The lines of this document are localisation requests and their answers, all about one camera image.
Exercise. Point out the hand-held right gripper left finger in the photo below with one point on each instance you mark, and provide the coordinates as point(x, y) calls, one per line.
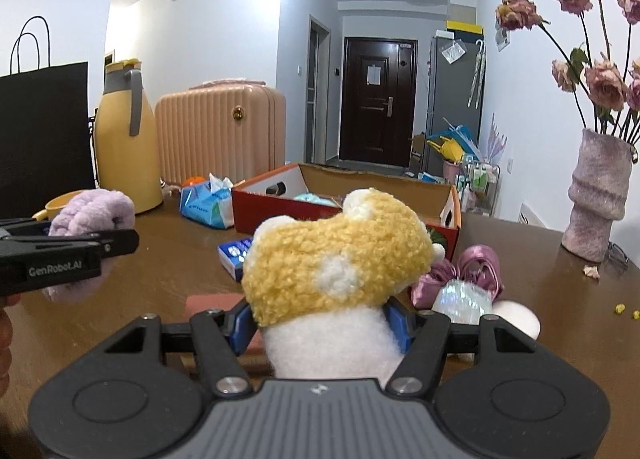
point(240, 329)

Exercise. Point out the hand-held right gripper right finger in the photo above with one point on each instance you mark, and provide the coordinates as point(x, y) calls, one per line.
point(400, 329)

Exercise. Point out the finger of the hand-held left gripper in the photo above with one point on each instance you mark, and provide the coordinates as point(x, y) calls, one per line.
point(120, 243)
point(22, 230)

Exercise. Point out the purple fluffy towel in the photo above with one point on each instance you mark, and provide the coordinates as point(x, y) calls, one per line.
point(95, 211)

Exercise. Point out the layered pink brown sponge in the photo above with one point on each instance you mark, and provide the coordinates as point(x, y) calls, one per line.
point(210, 301)

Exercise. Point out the translucent mesh bath pouf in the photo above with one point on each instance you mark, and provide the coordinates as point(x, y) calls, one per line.
point(462, 299)

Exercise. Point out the blue pocket tissue pack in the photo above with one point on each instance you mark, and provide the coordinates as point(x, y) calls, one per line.
point(235, 254)

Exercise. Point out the yellow white plush toy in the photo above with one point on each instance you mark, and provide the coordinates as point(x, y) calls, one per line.
point(325, 259)

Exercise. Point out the red cardboard box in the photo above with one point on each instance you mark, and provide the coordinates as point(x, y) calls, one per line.
point(280, 224)

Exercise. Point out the blue soft tissue pack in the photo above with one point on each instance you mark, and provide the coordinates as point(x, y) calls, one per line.
point(205, 204)

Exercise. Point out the person's left hand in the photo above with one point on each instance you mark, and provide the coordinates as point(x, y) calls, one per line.
point(4, 349)

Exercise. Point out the yellow mug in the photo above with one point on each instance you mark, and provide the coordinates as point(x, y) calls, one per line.
point(55, 204)

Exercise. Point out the yellow thermos jug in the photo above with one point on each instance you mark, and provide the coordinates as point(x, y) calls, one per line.
point(127, 164)

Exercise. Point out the black paper bag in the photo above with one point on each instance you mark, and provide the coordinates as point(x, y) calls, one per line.
point(45, 139)

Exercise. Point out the orange fruit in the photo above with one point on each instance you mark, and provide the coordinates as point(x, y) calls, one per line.
point(191, 182)

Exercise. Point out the pink satin ribbon bow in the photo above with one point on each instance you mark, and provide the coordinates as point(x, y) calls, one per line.
point(475, 266)

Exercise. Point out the white foam sponge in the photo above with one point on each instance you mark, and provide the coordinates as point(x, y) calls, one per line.
point(520, 319)

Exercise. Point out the pink ribbed suitcase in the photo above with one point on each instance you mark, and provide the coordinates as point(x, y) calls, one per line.
point(220, 134)

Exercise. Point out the storage cart with bottles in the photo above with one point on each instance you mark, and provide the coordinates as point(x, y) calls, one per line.
point(480, 186)

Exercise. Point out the pink bucket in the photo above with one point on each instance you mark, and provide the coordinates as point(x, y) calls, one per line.
point(451, 170)

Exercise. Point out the brown cardboard carton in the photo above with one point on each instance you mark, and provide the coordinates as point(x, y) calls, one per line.
point(417, 149)

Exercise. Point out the pile of blue yellow bags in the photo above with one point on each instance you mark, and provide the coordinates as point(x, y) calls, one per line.
point(455, 141)

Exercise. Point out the fallen rose petal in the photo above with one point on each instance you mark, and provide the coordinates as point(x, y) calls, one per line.
point(592, 271)

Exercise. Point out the dark brown entry door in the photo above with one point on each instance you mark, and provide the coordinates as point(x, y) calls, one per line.
point(377, 114)

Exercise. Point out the scattered yellow flower bits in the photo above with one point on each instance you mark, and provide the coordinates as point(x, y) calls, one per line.
point(620, 309)

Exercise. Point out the black eyeglasses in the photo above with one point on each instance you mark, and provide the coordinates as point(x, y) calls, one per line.
point(619, 255)

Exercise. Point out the grey refrigerator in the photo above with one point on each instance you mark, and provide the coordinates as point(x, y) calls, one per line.
point(452, 99)

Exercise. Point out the pink textured vase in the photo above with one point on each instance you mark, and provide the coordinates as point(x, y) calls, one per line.
point(597, 189)

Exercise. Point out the grey interior doorway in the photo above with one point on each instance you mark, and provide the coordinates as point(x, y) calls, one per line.
point(317, 89)

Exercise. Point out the white paper notice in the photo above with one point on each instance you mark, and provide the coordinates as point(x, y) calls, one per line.
point(373, 75)

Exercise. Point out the white folded umbrella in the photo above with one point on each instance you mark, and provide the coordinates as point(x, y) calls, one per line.
point(476, 74)

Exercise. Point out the clear plastic bag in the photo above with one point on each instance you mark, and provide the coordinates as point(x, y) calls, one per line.
point(453, 51)

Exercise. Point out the yellow box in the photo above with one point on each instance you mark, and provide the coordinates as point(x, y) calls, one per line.
point(465, 28)

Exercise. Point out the dried pink roses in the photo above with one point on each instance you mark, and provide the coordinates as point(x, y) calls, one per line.
point(605, 84)

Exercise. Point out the purple wall decal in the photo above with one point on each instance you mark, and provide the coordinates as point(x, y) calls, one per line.
point(495, 139)

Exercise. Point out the wall picture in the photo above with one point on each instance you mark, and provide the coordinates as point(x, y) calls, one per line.
point(502, 37)

